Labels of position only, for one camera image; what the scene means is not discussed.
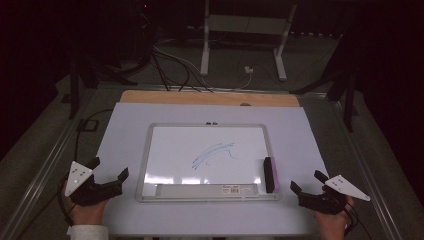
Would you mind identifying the aluminium frame rail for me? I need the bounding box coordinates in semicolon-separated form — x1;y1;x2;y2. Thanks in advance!
96;83;331;98
0;89;101;240
328;98;403;240

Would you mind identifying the white metal stand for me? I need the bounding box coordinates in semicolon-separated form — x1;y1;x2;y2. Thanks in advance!
199;0;298;82

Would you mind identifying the person's right hand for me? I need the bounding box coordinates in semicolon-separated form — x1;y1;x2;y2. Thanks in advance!
314;195;355;240

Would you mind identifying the white table cover sheet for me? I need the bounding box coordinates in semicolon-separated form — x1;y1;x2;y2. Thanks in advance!
68;101;330;238

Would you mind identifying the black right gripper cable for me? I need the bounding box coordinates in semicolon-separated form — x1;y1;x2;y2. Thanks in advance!
343;201;373;240

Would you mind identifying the black floor cable bundle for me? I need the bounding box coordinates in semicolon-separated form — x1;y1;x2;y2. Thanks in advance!
146;43;214;94

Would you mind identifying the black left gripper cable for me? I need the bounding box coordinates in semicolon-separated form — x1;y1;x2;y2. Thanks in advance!
56;108;114;228

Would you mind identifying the black square floor box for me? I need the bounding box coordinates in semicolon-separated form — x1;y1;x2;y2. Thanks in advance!
77;118;100;132

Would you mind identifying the silver-framed whiteboard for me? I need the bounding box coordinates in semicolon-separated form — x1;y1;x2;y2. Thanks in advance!
134;122;282;204

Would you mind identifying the white cable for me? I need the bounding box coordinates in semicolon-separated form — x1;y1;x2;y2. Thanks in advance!
153;45;253;92

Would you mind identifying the person's left hand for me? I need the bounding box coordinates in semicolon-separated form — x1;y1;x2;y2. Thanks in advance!
64;195;110;228

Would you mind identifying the black and purple whiteboard eraser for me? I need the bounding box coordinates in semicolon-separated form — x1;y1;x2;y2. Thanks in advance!
262;156;280;195

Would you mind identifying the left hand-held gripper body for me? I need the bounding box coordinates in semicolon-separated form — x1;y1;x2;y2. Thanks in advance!
64;161;123;207

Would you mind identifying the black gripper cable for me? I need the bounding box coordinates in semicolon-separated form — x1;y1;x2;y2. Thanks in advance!
343;201;373;240
56;108;114;228

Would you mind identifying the black tripod stand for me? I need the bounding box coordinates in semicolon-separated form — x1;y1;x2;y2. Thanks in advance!
289;33;359;133
61;49;138;120

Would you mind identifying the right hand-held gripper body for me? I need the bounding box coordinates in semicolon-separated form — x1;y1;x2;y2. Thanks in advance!
298;174;372;216

